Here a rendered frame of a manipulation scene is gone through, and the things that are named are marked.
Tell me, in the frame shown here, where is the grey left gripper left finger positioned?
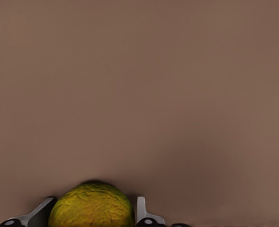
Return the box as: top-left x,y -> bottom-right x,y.
0,197 -> 55,227

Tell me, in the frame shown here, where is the yellow-green orange fruit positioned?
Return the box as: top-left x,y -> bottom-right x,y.
47,183 -> 135,227

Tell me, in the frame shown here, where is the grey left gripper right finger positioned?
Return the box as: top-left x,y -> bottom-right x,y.
135,196 -> 166,227

